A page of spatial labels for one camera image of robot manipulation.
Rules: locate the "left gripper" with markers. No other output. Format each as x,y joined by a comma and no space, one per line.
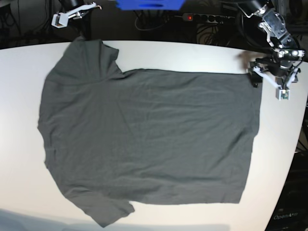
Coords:
280,63

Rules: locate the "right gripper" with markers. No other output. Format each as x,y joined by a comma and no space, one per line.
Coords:
82,10

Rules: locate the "dark grey T-shirt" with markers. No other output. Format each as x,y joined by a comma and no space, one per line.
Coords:
150,136

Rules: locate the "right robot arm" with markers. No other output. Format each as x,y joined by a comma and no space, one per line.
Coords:
68,5

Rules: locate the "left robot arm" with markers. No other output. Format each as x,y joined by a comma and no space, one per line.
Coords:
277,35

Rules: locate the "blue plastic bin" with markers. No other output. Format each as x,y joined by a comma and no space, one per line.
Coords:
130,5

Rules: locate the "black power strip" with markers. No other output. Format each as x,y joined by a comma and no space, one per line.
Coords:
208,18

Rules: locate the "black OpenArm base box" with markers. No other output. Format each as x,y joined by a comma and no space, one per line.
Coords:
291,211

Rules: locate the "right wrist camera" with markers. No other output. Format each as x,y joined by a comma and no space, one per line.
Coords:
60,20

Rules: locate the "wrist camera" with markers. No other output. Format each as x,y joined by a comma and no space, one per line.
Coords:
60,20
282,94

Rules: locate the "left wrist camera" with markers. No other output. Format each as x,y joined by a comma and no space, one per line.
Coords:
282,94

